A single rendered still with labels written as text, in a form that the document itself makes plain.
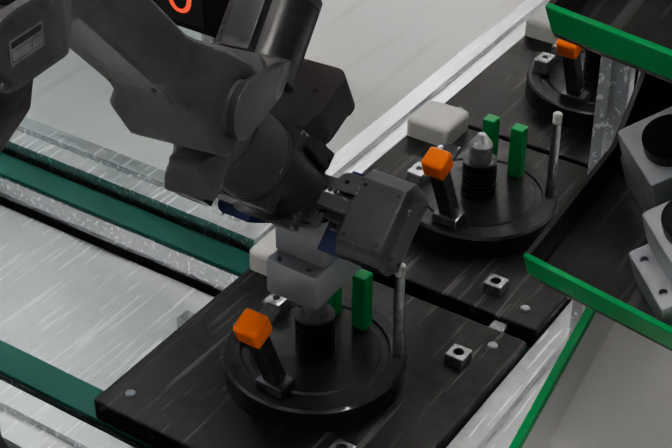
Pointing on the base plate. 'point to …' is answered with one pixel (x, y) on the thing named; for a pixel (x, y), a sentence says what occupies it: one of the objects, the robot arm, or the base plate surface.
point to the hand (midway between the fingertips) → (318, 212)
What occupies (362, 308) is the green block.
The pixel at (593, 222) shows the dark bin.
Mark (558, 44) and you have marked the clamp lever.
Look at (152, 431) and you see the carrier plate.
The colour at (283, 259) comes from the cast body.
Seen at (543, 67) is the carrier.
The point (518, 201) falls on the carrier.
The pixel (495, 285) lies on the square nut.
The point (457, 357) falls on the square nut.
